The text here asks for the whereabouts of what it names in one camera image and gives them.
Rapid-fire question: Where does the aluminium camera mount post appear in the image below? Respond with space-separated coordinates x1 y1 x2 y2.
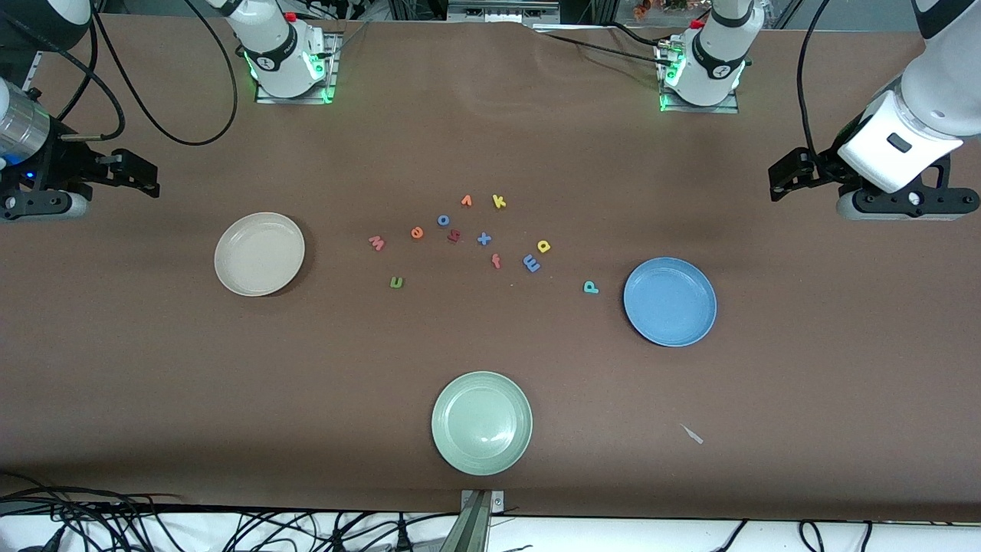
441 489 507 552

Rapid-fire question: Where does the blue round plate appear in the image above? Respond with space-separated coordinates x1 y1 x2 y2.
622 256 719 349

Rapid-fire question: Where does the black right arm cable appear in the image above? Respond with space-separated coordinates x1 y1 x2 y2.
46 0 240 146

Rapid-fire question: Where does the beige round plate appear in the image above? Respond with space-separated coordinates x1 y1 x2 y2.
214 212 307 298

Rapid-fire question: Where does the grey power strip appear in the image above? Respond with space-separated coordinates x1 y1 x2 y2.
448 0 560 24

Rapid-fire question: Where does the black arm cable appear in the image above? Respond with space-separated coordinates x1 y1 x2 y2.
796 0 836 183
46 0 240 146

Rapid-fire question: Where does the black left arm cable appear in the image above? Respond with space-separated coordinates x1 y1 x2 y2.
796 0 836 183

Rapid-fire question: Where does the black cable tangle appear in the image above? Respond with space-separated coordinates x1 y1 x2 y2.
0 471 461 552

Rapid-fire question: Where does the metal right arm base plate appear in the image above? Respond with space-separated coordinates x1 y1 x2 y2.
255 32 338 105

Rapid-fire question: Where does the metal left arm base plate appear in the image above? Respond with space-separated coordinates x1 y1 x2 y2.
659 42 741 115

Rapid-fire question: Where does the black table cable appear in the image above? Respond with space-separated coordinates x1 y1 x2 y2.
529 21 675 74

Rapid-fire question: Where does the pale green round plate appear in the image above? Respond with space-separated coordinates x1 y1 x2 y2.
430 370 534 477

